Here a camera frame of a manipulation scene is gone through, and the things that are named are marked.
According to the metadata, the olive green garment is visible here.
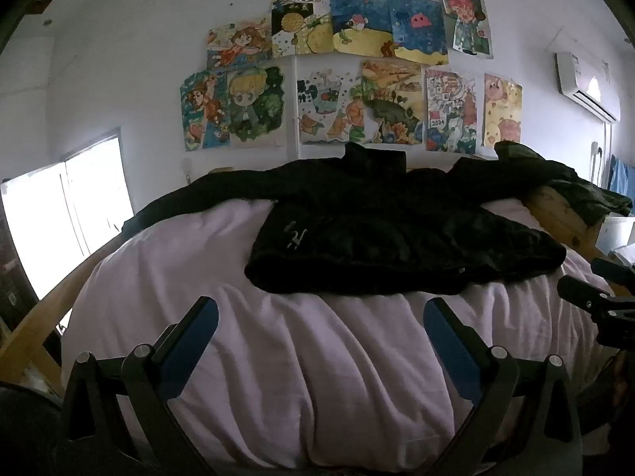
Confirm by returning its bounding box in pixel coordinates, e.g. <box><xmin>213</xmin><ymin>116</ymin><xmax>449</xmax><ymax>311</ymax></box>
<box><xmin>493</xmin><ymin>140</ymin><xmax>634</xmax><ymax>226</ymax></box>

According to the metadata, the yellow moon drawing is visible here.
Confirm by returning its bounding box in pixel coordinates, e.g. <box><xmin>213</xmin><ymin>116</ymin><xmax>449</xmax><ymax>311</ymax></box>
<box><xmin>271</xmin><ymin>0</ymin><xmax>333</xmax><ymax>58</ymax></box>

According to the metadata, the blond boy green drawing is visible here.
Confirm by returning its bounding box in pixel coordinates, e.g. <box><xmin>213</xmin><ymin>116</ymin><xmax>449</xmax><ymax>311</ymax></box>
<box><xmin>225</xmin><ymin>63</ymin><xmax>288</xmax><ymax>149</ymax></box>

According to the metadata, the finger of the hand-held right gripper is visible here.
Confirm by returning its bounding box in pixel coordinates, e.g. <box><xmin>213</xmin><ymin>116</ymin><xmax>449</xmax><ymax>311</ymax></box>
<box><xmin>556</xmin><ymin>275</ymin><xmax>635</xmax><ymax>345</ymax></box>
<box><xmin>590</xmin><ymin>257</ymin><xmax>635</xmax><ymax>292</ymax></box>

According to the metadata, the orange-haired girl drawing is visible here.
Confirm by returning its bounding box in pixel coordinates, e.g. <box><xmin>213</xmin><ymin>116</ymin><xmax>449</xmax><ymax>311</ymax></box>
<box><xmin>206</xmin><ymin>18</ymin><xmax>274</xmax><ymax>71</ymax></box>

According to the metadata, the light blue cloth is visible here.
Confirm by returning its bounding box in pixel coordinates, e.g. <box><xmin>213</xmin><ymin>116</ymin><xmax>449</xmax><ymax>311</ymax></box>
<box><xmin>609</xmin><ymin>155</ymin><xmax>635</xmax><ymax>205</ymax></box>

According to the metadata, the white turtle drawing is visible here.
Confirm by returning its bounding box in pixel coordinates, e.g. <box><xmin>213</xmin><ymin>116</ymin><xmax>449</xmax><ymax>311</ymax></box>
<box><xmin>296</xmin><ymin>61</ymin><xmax>368</xmax><ymax>146</ymax></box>

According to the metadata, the blue sea fish drawing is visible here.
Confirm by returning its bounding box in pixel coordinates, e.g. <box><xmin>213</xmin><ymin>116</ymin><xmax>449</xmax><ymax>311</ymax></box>
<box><xmin>328</xmin><ymin>0</ymin><xmax>398</xmax><ymax>56</ymax></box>

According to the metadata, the pink pig drawing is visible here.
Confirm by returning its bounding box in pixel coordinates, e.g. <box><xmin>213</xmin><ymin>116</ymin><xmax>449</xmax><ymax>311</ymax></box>
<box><xmin>481</xmin><ymin>73</ymin><xmax>523</xmax><ymax>148</ymax></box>

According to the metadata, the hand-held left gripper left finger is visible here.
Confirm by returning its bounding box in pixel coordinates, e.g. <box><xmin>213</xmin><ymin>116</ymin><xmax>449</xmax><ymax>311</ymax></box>
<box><xmin>60</xmin><ymin>296</ymin><xmax>220</xmax><ymax>476</ymax></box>

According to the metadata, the red-haired girl drawing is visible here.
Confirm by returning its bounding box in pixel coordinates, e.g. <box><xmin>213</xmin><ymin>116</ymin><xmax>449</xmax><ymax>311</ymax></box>
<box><xmin>439</xmin><ymin>0</ymin><xmax>496</xmax><ymax>61</ymax></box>

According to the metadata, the swimming girl drawing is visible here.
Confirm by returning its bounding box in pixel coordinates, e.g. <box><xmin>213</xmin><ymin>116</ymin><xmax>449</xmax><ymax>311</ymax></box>
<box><xmin>179</xmin><ymin>70</ymin><xmax>232</xmax><ymax>152</ymax></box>

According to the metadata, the pale pink duvet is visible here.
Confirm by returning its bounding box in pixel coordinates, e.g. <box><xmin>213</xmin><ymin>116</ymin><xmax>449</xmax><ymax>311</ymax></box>
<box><xmin>62</xmin><ymin>198</ymin><xmax>616</xmax><ymax>472</ymax></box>

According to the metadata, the busy city doodle drawing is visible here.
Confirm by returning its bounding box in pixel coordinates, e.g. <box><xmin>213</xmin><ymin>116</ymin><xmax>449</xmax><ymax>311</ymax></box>
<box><xmin>423</xmin><ymin>66</ymin><xmax>478</xmax><ymax>155</ymax></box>

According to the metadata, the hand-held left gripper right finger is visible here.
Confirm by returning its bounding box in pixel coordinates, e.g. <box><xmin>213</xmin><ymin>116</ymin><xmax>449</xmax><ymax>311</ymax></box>
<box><xmin>423</xmin><ymin>297</ymin><xmax>583</xmax><ymax>476</ymax></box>

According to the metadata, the white storage box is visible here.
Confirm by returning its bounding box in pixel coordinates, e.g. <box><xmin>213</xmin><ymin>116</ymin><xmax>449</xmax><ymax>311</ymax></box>
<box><xmin>595</xmin><ymin>215</ymin><xmax>635</xmax><ymax>259</ymax></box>

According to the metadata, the blue pink jellyfish drawing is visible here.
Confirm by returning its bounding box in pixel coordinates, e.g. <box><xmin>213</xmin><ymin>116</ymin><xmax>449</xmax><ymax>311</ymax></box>
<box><xmin>388</xmin><ymin>0</ymin><xmax>449</xmax><ymax>67</ymax></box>

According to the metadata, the bright window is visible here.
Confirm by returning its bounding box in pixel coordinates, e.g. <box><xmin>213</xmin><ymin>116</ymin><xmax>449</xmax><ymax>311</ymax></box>
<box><xmin>0</xmin><ymin>129</ymin><xmax>136</xmax><ymax>301</ymax></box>

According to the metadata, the black jacket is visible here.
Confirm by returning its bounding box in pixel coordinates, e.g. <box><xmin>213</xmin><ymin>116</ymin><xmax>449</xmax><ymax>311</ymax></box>
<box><xmin>121</xmin><ymin>141</ymin><xmax>579</xmax><ymax>294</ymax></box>

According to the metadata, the white air conditioner pipe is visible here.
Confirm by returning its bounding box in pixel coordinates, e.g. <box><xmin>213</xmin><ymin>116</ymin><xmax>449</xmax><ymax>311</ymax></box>
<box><xmin>590</xmin><ymin>120</ymin><xmax>614</xmax><ymax>188</ymax></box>

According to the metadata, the wooden bed frame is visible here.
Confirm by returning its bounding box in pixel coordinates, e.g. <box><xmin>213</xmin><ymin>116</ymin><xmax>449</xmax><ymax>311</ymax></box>
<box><xmin>0</xmin><ymin>183</ymin><xmax>631</xmax><ymax>397</ymax></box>

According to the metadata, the white air conditioner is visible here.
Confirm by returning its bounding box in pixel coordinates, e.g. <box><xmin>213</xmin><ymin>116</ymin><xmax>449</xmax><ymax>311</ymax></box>
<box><xmin>554</xmin><ymin>52</ymin><xmax>622</xmax><ymax>123</ymax></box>

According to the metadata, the green dinosaur drawing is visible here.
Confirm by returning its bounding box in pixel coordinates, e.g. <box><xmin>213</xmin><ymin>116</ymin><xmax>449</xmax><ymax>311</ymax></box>
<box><xmin>360</xmin><ymin>59</ymin><xmax>429</xmax><ymax>146</ymax></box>

